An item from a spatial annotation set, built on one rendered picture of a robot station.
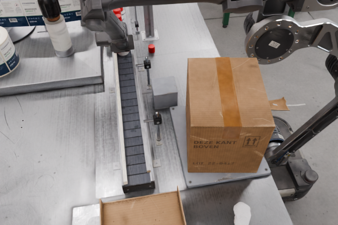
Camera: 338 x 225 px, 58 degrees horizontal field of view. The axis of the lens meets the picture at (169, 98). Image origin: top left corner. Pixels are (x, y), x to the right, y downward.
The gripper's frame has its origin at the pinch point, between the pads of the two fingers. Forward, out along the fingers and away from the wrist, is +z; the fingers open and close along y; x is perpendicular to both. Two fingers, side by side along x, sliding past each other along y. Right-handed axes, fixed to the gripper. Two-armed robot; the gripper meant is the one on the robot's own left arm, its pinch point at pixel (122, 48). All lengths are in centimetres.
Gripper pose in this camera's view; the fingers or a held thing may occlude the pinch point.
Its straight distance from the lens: 143.0
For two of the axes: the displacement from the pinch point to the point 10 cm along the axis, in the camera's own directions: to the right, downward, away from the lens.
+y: -9.8, 1.4, -1.2
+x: 1.5, 9.9, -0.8
